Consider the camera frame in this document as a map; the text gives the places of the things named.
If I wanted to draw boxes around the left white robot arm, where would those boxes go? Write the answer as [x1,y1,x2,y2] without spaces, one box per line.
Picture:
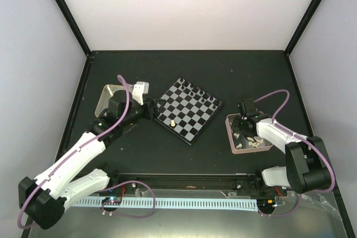
[18,91,165,230]

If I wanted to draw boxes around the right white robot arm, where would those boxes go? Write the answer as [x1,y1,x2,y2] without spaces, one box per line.
[230,99,335,195]

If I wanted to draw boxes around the pink tray with pieces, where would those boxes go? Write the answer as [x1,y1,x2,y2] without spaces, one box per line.
[225,114,273,154]

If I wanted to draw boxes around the white pieces in pink tray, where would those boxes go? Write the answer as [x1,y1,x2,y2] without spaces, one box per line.
[233,132,264,149]

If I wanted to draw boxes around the black and white chessboard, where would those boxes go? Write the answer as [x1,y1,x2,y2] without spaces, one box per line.
[156,78,224,145]

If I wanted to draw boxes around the gold metal tin tray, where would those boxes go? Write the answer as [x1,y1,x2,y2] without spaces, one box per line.
[94,84,125,118]

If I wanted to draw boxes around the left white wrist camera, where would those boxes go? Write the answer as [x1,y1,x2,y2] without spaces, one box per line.
[132,81,149,105]

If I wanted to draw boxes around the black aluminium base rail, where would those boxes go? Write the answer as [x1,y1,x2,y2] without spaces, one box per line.
[111,175,288,194]

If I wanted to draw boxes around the light blue slotted cable duct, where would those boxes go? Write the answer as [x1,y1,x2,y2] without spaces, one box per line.
[73,196,258,212]

